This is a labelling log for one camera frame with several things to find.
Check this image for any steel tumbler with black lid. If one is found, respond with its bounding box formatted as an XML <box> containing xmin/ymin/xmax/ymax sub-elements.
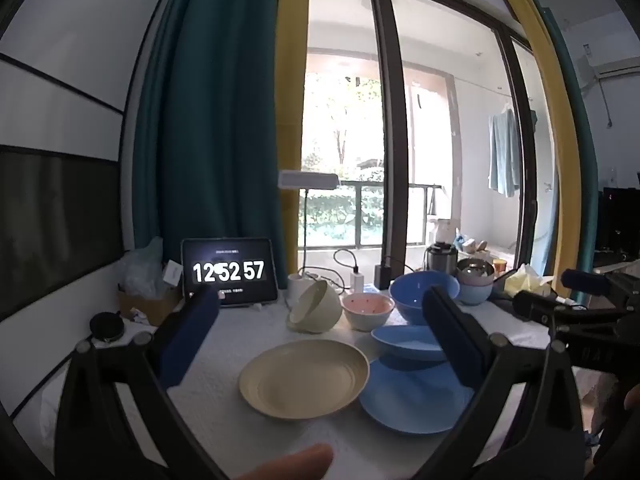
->
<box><xmin>425</xmin><ymin>241</ymin><xmax>459</xmax><ymax>274</ymax></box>

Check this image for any black cable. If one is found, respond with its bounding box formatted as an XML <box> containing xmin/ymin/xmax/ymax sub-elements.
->
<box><xmin>334</xmin><ymin>249</ymin><xmax>362</xmax><ymax>274</ymax></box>

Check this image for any white air conditioner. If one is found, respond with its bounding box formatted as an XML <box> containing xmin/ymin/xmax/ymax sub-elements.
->
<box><xmin>577</xmin><ymin>45</ymin><xmax>640</xmax><ymax>79</ymax></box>

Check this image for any pink steel bowl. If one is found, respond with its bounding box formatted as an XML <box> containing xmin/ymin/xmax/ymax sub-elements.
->
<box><xmin>456</xmin><ymin>258</ymin><xmax>496</xmax><ymax>287</ymax></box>

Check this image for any hanging light blue towel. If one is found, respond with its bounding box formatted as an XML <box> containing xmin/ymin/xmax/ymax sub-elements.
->
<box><xmin>488</xmin><ymin>109</ymin><xmax>522</xmax><ymax>199</ymax></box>

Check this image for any black monitor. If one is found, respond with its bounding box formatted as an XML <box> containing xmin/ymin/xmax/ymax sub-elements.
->
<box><xmin>597</xmin><ymin>187</ymin><xmax>640</xmax><ymax>261</ymax></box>

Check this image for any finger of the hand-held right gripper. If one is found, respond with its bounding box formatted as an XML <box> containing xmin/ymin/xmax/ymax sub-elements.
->
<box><xmin>514</xmin><ymin>290</ymin><xmax>581</xmax><ymax>323</ymax></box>
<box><xmin>561</xmin><ymin>269</ymin><xmax>614</xmax><ymax>297</ymax></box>

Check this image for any small blue dish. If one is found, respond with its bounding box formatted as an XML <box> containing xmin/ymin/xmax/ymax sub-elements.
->
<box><xmin>371</xmin><ymin>325</ymin><xmax>448</xmax><ymax>362</ymax></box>

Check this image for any pink dotted bowl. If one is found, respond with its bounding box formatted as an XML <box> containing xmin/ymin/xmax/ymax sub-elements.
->
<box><xmin>341</xmin><ymin>292</ymin><xmax>396</xmax><ymax>332</ymax></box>

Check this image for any yellow tissue pack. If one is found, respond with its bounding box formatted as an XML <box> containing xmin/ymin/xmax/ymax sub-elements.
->
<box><xmin>504</xmin><ymin>263</ymin><xmax>555</xmax><ymax>299</ymax></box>

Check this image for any cream bowl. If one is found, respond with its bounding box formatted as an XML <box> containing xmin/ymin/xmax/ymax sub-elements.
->
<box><xmin>286</xmin><ymin>279</ymin><xmax>344</xmax><ymax>335</ymax></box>

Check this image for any yellow curtain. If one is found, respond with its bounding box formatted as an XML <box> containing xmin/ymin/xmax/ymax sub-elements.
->
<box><xmin>500</xmin><ymin>0</ymin><xmax>584</xmax><ymax>306</ymax></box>
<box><xmin>274</xmin><ymin>0</ymin><xmax>311</xmax><ymax>289</ymax></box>

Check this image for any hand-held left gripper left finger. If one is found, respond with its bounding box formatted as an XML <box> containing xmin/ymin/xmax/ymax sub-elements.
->
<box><xmin>54</xmin><ymin>285</ymin><xmax>226</xmax><ymax>480</ymax></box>

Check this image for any balcony railing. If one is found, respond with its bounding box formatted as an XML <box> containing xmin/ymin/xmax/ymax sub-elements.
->
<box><xmin>304</xmin><ymin>180</ymin><xmax>444</xmax><ymax>251</ymax></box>

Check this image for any white textured tablecloth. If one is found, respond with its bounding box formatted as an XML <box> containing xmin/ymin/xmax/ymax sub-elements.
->
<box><xmin>10</xmin><ymin>280</ymin><xmax>591</xmax><ymax>480</ymax></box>

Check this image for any large blue plate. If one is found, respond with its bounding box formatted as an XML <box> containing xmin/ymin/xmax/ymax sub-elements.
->
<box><xmin>357</xmin><ymin>355</ymin><xmax>476</xmax><ymax>435</ymax></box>

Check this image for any black round object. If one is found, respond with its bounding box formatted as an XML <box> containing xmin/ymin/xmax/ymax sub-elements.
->
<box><xmin>90</xmin><ymin>312</ymin><xmax>126</xmax><ymax>344</ymax></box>

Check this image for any teal curtain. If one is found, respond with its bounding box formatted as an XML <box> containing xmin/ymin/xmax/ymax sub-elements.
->
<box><xmin>131</xmin><ymin>0</ymin><xmax>289</xmax><ymax>281</ymax></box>
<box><xmin>530</xmin><ymin>0</ymin><xmax>601</xmax><ymax>281</ymax></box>

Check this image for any white desk lamp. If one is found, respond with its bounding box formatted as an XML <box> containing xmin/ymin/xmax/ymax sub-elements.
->
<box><xmin>278</xmin><ymin>170</ymin><xmax>341</xmax><ymax>311</ymax></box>

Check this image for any person's left hand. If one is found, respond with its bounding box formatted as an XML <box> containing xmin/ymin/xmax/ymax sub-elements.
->
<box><xmin>220</xmin><ymin>444</ymin><xmax>335</xmax><ymax>480</ymax></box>

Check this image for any black tablet with clock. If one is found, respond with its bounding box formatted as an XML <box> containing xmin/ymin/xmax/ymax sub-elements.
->
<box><xmin>181</xmin><ymin>238</ymin><xmax>279</xmax><ymax>307</ymax></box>

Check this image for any dark window frame post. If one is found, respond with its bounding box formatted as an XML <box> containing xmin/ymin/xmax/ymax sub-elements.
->
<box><xmin>367</xmin><ymin>0</ymin><xmax>418</xmax><ymax>288</ymax></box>

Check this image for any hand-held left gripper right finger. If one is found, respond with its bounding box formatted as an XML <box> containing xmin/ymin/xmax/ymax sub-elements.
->
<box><xmin>422</xmin><ymin>285</ymin><xmax>586</xmax><ymax>480</ymax></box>

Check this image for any cream plate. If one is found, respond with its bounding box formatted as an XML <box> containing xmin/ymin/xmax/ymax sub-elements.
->
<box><xmin>238</xmin><ymin>339</ymin><xmax>371</xmax><ymax>420</ymax></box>

